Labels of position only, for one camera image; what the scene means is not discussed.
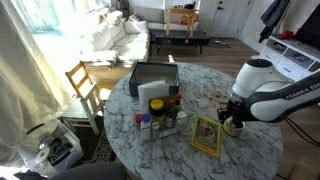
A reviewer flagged white printer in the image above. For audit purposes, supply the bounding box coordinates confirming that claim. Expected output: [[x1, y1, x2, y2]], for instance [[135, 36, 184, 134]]
[[18, 121, 85, 177]]

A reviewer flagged red cap sauce bottle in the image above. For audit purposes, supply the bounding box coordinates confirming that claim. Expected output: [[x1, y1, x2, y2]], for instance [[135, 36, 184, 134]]
[[165, 98, 178, 120]]

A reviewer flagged dark hanging jacket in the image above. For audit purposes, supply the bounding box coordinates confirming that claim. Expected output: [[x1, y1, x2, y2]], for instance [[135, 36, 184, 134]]
[[258, 0, 292, 44]]

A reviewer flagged white wooden chair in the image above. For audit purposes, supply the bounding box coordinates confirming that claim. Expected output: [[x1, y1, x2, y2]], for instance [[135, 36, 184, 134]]
[[60, 84, 105, 136]]

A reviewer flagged red object on stand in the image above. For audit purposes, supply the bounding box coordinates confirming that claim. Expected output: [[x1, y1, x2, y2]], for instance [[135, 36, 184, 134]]
[[279, 29, 295, 40]]

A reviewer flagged yellow lid dark jar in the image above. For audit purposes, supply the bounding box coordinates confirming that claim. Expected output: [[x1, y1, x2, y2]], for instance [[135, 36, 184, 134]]
[[148, 98, 165, 118]]

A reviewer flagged white sofa pillow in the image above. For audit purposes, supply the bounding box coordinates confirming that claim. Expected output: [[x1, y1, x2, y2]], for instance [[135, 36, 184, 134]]
[[123, 19, 150, 35]]

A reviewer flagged wooden stool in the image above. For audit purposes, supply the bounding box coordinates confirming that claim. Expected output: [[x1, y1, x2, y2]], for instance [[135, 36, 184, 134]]
[[165, 7, 197, 39]]

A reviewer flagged clear acrylic condiment caddy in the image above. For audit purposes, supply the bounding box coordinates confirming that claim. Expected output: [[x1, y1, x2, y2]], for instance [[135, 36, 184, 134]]
[[131, 99, 194, 145]]

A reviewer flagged white door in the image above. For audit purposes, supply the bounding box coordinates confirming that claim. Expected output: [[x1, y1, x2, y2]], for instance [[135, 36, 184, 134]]
[[209, 0, 255, 39]]

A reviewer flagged white sofa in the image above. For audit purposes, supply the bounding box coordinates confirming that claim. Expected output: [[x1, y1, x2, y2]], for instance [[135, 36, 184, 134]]
[[79, 6, 202, 73]]

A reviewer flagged sheer cream curtain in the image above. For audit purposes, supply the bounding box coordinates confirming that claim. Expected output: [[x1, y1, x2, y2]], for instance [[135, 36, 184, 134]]
[[0, 0, 73, 168]]

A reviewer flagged grey upholstered chair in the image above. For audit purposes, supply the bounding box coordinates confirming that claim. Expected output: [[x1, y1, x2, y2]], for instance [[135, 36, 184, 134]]
[[49, 162, 128, 180]]

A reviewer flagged black coffee table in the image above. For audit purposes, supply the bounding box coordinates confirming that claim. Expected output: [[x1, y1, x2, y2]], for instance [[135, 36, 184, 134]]
[[148, 28, 211, 56]]

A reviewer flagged small glass shaker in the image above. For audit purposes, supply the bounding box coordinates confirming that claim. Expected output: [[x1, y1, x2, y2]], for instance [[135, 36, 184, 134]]
[[151, 121, 161, 139]]

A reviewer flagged yellow picture book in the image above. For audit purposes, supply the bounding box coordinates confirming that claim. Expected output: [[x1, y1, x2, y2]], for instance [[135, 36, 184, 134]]
[[190, 115, 222, 158]]

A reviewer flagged red lid small jar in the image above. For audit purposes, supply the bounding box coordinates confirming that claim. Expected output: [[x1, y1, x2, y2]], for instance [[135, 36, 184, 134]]
[[134, 113, 144, 127]]

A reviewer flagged white tv stand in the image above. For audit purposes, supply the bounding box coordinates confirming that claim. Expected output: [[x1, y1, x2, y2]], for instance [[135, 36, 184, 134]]
[[257, 33, 320, 83]]

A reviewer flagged white paper napkin stack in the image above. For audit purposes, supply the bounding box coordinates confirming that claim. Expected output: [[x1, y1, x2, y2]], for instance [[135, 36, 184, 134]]
[[137, 79, 170, 114]]

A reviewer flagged red cap dark bottle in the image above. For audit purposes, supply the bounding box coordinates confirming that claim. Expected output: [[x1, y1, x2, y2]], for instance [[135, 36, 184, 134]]
[[174, 93, 184, 113]]

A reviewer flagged patterned rug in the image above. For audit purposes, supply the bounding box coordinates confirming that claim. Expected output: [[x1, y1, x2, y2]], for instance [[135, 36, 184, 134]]
[[91, 128, 118, 164]]

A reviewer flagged orange object behind stool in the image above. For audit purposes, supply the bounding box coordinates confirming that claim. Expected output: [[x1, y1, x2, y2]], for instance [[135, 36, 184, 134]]
[[176, 13, 201, 27]]

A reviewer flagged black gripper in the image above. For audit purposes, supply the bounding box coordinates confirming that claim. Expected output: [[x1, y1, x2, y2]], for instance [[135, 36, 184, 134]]
[[217, 99, 250, 130]]

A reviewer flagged light blanket on sofa arm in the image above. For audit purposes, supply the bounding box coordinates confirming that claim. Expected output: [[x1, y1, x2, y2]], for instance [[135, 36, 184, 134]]
[[79, 49, 119, 68]]

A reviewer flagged black television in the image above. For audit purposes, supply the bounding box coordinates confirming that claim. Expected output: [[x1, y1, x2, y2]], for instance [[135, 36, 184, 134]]
[[294, 3, 320, 52]]

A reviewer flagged white lid jar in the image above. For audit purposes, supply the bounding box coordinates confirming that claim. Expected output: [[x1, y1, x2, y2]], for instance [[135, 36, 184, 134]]
[[175, 110, 189, 132]]

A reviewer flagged blue cap white bottle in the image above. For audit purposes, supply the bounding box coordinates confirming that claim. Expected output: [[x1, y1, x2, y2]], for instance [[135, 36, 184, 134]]
[[139, 113, 153, 141]]

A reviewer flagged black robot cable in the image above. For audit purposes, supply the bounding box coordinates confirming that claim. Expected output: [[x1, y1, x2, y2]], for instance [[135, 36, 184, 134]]
[[284, 116, 320, 148]]

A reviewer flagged dark blue cardboard box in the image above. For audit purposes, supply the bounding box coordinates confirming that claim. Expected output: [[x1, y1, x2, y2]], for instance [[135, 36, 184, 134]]
[[128, 61, 180, 98]]

